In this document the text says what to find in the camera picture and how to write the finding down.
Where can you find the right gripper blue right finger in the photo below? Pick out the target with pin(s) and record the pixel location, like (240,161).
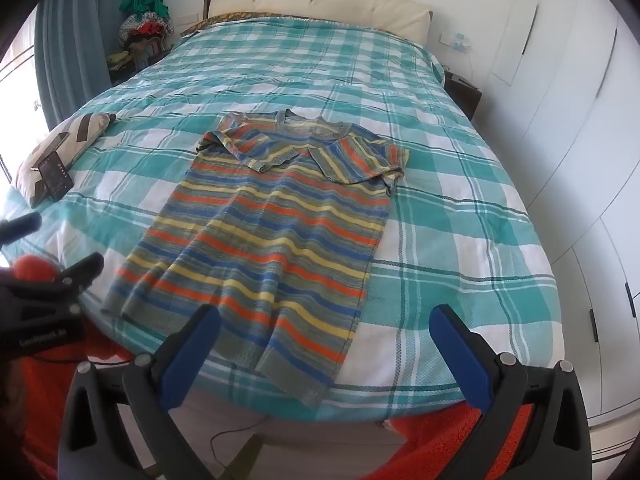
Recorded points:
(545,402)

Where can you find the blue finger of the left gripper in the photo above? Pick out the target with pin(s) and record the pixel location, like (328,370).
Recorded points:
(19,227)
(73,281)

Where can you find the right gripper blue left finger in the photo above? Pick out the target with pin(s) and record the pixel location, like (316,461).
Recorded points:
(94,442)

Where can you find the striped knit sweater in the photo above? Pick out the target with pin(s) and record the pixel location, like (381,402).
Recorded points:
(275,224)

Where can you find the pile of clothes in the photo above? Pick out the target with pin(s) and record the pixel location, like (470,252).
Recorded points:
(143,32)

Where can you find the black smartphone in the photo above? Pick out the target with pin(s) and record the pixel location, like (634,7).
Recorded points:
(55,177)

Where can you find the chevron patterned pillow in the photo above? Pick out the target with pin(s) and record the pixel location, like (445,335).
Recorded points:
(65,144)

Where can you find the orange fleece garment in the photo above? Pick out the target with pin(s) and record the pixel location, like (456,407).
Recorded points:
(36,378)

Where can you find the dark nightstand left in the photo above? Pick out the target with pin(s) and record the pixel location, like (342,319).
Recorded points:
(131,67)

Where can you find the dark nightstand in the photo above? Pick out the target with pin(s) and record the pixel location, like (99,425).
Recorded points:
(464,93)
(131,67)

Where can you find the blue curtain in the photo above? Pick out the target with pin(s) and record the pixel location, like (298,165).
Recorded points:
(73,38)

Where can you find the white wardrobe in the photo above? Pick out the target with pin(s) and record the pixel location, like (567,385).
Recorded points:
(561,111)

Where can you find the dark nightstand right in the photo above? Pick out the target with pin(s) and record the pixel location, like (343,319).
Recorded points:
(464,93)

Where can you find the cream padded headboard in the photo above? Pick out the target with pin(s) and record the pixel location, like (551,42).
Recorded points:
(404,18)

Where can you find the wall socket with charger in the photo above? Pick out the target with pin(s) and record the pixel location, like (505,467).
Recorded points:
(455,41)

